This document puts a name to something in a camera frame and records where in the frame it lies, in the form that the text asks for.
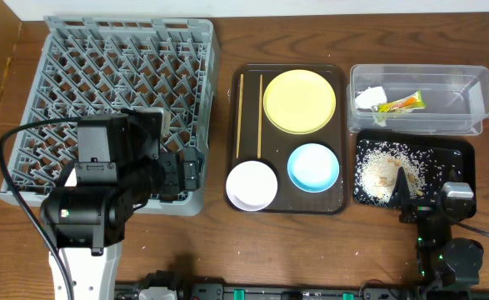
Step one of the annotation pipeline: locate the pink white bowl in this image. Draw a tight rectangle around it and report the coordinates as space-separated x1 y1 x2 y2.
226 161 278 212

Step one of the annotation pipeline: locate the light blue bowl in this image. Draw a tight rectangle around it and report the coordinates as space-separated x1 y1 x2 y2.
287 143 340 193

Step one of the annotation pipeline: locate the green orange snack wrapper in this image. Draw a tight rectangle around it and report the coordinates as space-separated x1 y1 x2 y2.
372 90 427 113

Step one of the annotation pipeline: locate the white napkin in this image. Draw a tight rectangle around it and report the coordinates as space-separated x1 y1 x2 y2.
355 87 387 109

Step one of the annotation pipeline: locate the wooden chopstick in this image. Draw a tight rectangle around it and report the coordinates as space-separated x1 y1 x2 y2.
257 74 263 159
236 73 244 158

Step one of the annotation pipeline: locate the white cup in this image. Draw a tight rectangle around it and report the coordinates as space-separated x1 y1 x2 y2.
63 168 77 187

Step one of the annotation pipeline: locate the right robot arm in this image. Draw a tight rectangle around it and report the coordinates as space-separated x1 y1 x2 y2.
389 167 484 299

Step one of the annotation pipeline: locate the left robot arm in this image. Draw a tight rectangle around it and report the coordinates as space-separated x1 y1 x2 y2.
40 109 205 299

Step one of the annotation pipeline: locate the pile of rice waste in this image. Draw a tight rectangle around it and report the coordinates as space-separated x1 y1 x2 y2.
354 140 431 206

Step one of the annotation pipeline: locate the black food waste tray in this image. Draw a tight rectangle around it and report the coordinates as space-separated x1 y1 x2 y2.
356 129 477 218

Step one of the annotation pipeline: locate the grey dishwasher rack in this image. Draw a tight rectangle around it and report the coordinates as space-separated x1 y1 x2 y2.
8 16 220 207

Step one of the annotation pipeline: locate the dark brown serving tray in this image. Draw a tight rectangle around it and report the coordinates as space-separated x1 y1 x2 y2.
227 63 352 215

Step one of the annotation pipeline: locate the clear plastic bin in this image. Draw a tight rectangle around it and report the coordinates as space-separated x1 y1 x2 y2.
347 64 489 136

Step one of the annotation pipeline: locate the yellow plate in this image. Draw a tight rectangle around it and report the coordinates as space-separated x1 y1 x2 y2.
262 69 337 135

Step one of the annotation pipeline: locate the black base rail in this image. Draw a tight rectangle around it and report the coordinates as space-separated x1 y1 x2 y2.
112 271 489 300

